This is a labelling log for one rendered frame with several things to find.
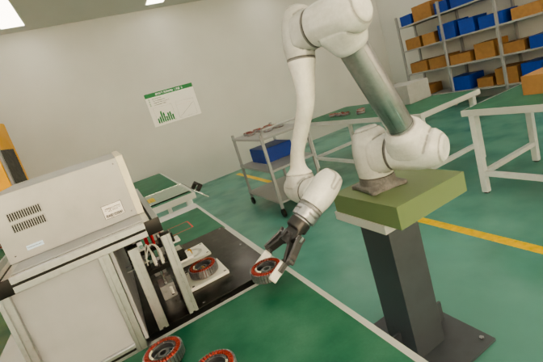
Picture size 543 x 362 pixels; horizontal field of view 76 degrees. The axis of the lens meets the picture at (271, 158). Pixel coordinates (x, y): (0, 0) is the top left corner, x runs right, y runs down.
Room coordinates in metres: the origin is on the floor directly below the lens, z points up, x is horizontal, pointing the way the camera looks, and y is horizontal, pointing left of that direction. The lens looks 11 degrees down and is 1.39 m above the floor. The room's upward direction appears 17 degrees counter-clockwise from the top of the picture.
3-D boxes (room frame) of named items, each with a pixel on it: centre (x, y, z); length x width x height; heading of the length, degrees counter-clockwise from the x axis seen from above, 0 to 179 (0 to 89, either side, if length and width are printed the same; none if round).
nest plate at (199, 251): (1.49, 0.48, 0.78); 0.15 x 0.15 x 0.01; 24
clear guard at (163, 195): (1.56, 0.51, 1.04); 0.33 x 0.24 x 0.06; 114
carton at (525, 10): (5.55, -4.58, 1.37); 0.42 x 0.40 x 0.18; 24
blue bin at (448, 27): (6.77, -4.03, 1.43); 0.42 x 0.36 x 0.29; 112
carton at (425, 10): (7.21, -3.85, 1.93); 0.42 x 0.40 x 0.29; 26
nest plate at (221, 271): (1.27, 0.38, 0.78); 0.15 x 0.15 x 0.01; 24
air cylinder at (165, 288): (1.21, 0.51, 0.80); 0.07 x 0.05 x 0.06; 24
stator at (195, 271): (1.27, 0.38, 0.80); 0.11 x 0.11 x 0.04
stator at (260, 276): (1.08, 0.12, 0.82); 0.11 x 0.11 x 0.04
